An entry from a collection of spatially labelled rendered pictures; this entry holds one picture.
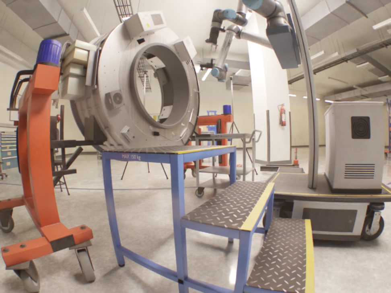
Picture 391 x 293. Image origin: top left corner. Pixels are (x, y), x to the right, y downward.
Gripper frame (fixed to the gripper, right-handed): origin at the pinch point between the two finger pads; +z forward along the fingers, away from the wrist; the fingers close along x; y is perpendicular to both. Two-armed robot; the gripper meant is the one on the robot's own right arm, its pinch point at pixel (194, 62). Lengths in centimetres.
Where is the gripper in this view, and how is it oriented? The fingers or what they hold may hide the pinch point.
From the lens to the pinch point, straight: 214.4
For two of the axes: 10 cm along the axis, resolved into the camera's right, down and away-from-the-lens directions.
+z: -9.9, -1.2, 0.8
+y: -0.2, 6.5, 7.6
